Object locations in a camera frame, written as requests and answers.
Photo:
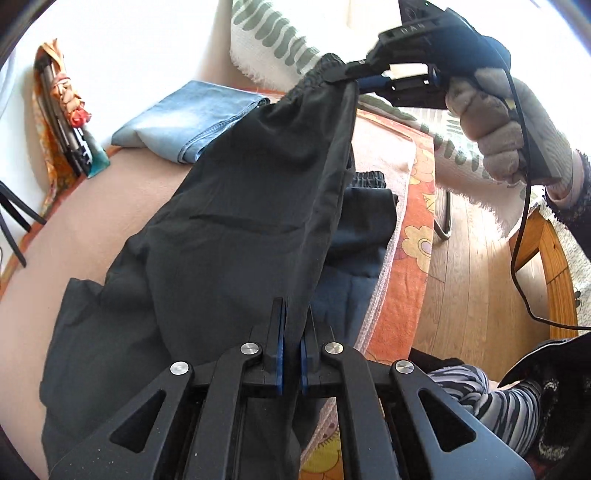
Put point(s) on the black folded tripod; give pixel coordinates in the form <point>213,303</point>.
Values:
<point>69,143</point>

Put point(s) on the person's right hand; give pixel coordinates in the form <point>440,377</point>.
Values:
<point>498,134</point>

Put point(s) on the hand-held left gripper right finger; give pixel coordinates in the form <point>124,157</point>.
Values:
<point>304,364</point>

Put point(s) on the black pants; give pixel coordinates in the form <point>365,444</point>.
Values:
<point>240,207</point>

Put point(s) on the black metal stand legs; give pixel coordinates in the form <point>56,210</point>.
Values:
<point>14,226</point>

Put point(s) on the person's striped trouser legs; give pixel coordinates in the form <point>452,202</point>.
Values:
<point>503,406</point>

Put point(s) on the folded navy pants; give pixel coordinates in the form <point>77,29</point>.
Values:
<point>360,240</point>

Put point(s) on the teal pouch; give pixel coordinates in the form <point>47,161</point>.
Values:
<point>99,159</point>

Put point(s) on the person's right forearm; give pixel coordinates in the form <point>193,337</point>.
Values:
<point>577,207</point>

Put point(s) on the wooden stool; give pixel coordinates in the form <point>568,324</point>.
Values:
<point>556,258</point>

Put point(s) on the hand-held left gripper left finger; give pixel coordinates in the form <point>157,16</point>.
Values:
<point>280,364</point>

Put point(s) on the beige fleece blanket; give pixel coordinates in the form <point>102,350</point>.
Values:
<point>92,221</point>

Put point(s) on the person's dark jacket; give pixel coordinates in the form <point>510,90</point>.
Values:
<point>554,360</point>

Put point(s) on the orange fabric flower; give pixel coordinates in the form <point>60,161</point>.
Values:
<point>76,117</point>

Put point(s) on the orange patterned cloth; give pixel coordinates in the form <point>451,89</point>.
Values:
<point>48,161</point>

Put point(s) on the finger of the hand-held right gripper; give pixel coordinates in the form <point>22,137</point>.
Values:
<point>371,84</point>
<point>351,70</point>

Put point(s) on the metal furniture leg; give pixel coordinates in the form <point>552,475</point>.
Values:
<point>449,217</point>

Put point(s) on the white green patterned throw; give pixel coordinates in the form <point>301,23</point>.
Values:
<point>272,41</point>

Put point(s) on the folded blue jeans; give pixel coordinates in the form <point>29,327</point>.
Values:
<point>184,120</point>

